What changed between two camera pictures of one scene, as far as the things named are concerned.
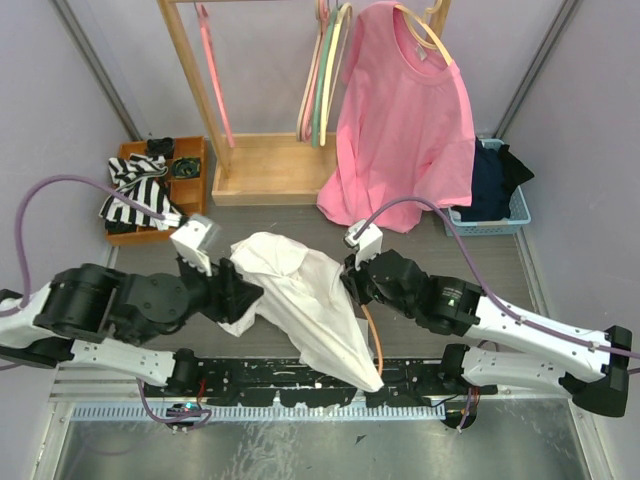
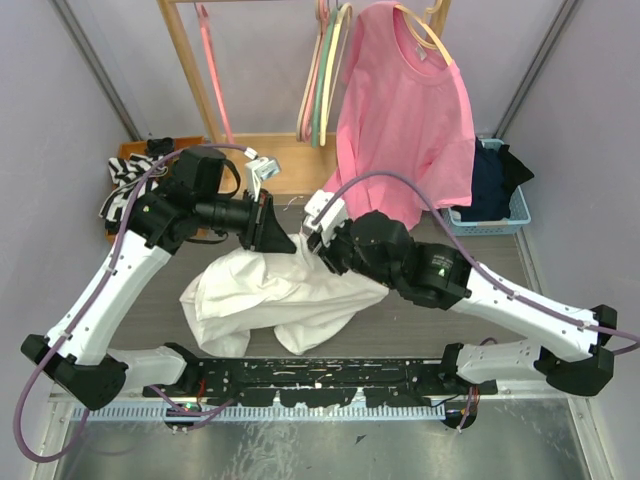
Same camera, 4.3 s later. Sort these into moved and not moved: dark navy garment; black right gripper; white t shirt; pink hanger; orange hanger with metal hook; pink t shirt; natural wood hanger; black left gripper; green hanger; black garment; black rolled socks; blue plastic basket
Moved: black right gripper; black left gripper; white t shirt; orange hanger with metal hook
Not moved: black garment; pink t shirt; black rolled socks; green hanger; dark navy garment; blue plastic basket; pink hanger; natural wood hanger
